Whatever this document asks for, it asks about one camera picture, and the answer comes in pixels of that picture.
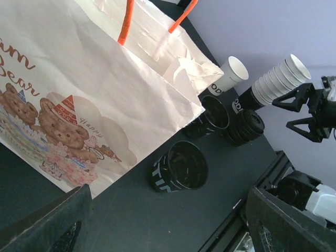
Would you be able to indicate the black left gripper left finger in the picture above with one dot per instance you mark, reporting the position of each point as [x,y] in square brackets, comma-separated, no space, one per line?
[62,225]

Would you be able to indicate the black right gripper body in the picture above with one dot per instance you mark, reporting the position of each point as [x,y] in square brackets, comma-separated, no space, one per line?
[321,106]

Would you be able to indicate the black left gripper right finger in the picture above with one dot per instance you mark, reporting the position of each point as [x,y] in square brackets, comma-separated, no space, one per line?
[276,226]

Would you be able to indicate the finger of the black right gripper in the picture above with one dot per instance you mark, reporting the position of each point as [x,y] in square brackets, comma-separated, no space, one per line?
[295,99]
[308,128]

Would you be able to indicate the black paper coffee cup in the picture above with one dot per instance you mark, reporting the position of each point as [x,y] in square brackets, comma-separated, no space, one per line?
[213,119]

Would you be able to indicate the printed white paper bag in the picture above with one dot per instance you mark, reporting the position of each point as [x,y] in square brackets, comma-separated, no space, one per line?
[91,88]

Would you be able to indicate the single paper coffee cup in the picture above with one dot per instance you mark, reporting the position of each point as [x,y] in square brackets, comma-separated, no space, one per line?
[234,73]

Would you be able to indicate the stack of paper cups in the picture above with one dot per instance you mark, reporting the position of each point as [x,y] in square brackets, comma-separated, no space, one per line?
[287,75]

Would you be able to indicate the stack of black lids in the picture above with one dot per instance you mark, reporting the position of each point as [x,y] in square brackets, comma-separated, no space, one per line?
[245,126]

